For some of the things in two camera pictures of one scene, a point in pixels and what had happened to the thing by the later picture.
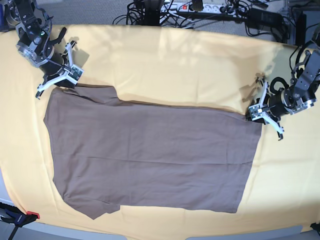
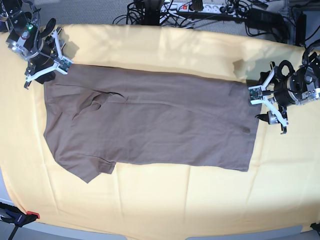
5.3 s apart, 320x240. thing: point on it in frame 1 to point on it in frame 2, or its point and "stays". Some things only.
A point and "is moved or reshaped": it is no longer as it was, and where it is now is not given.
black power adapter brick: (264, 18) stays
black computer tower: (301, 28) stays
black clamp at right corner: (315, 226) stays
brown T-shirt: (109, 153) is moved or reshaped
